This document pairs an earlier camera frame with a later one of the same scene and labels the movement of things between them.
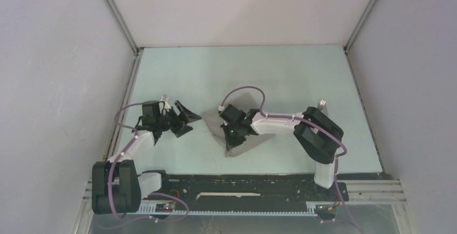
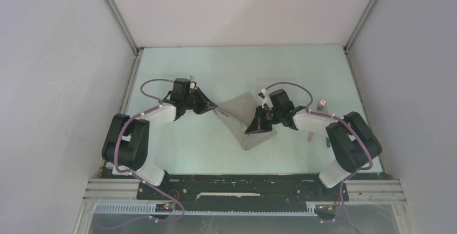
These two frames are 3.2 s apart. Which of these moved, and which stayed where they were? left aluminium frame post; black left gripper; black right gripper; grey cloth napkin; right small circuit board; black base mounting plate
Moved: black left gripper; grey cloth napkin; black right gripper
Stayed: left aluminium frame post; black base mounting plate; right small circuit board
